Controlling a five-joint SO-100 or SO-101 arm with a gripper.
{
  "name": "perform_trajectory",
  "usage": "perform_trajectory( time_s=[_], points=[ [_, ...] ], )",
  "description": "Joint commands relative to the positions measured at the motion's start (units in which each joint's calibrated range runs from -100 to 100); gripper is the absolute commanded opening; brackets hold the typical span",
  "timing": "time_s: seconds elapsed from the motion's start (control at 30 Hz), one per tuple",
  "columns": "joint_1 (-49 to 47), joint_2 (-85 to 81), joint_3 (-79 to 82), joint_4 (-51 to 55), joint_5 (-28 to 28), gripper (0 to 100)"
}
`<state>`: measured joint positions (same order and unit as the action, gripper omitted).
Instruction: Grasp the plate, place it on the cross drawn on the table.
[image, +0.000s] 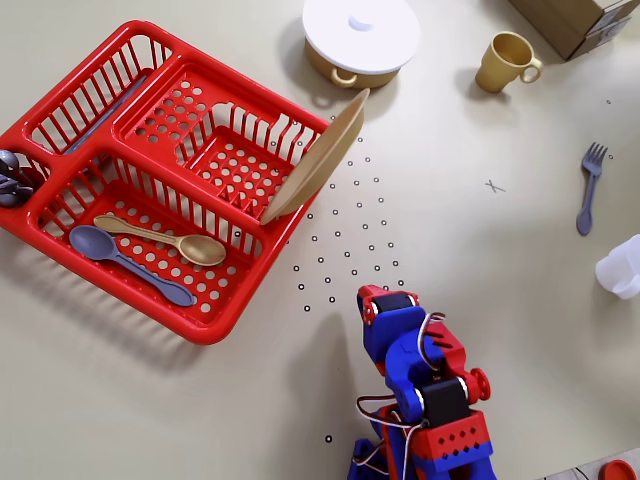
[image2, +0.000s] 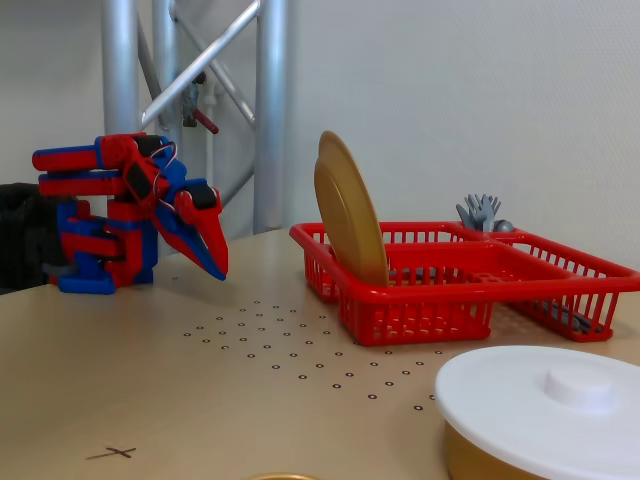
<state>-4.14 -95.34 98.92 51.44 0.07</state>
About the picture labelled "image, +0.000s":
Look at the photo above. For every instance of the white translucent cup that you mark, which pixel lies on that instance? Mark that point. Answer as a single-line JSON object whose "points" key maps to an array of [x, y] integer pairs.
{"points": [[620, 270]]}

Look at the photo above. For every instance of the grey plastic knife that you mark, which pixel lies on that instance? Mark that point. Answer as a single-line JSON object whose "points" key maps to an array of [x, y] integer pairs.
{"points": [[111, 111]]}

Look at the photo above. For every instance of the tan plastic plate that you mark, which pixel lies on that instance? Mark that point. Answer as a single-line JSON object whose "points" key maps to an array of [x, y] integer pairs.
{"points": [[320, 155]]}

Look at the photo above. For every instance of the white pot lid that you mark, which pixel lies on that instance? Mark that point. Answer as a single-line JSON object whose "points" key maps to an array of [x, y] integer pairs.
{"points": [[350, 45]]}

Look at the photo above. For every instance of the grey plastic spoon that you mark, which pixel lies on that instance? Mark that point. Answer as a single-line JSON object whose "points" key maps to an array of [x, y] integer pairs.
{"points": [[92, 242]]}

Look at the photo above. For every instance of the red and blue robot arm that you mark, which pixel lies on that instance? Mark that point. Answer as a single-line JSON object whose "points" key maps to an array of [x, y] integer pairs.
{"points": [[450, 440]]}

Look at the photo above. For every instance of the red round cap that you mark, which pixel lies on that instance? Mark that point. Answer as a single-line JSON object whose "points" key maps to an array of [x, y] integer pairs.
{"points": [[619, 470]]}

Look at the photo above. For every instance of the grey upright spoon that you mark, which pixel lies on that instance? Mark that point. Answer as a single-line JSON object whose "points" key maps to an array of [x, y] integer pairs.
{"points": [[7, 160]]}

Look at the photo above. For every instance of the tan plastic spoon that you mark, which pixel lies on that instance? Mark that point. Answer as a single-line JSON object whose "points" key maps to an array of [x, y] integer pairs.
{"points": [[202, 250]]}

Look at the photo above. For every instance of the cardboard box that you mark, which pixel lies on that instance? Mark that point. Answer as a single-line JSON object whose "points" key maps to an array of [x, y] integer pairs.
{"points": [[560, 20]]}

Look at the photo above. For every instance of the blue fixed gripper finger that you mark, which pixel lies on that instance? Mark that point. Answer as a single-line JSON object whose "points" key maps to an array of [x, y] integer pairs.
{"points": [[359, 300]]}

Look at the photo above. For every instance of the grey plastic fork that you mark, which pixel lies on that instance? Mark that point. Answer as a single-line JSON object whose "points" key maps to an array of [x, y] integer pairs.
{"points": [[584, 217]]}

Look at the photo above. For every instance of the tan plastic cup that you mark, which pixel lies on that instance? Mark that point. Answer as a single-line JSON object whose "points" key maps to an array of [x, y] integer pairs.
{"points": [[495, 75]]}

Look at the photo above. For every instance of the blue gripper body black servo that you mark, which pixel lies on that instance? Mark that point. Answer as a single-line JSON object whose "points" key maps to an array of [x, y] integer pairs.
{"points": [[389, 304]]}

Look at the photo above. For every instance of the red plastic dish rack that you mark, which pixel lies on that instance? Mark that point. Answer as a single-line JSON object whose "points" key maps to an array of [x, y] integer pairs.
{"points": [[210, 330]]}

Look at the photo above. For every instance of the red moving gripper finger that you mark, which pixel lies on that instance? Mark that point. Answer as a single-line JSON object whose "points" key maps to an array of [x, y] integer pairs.
{"points": [[369, 306]]}

